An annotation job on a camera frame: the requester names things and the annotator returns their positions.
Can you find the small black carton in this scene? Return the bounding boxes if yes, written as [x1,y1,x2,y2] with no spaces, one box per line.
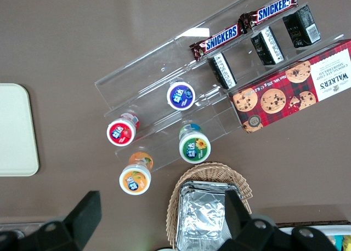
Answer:
[207,51,238,91]
[282,4,322,49]
[250,25,285,67]

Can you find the light tan wicker basket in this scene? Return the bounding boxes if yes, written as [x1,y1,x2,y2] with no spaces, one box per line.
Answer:
[166,161,253,251]

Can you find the brown Snickers bar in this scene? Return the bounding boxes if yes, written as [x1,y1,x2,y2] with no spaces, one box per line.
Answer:
[239,0,299,31]
[189,23,248,62]

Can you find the red gum bottle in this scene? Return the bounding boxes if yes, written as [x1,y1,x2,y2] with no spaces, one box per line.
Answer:
[106,112,140,147]

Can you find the red tartan cookie box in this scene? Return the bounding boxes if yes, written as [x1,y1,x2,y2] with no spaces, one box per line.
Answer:
[227,39,351,134]

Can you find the blue gum bottle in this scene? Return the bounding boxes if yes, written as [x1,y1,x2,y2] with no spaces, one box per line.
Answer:
[166,80,196,111]

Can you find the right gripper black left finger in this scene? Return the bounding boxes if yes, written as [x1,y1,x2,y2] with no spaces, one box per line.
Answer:
[16,190,103,251]

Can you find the stacked foil containers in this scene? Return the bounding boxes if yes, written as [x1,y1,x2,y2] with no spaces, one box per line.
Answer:
[175,179,244,251]

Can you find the clear acrylic stepped stand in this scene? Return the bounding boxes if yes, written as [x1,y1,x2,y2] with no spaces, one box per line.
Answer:
[94,36,242,173]
[173,0,347,94]

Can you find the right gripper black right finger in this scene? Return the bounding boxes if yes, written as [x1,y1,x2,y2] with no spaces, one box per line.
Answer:
[219,190,292,251]

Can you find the green gum bottle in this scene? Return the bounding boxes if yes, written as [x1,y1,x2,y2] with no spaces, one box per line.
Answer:
[178,123,212,164]

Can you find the beige plastic tray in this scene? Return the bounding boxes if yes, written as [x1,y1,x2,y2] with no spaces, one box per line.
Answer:
[0,83,40,177]

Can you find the orange gum bottle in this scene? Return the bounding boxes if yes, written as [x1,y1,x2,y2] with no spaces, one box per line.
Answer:
[118,151,154,196]

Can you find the white rectangular snack tray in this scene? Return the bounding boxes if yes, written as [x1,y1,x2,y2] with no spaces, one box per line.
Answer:
[276,224,351,251]

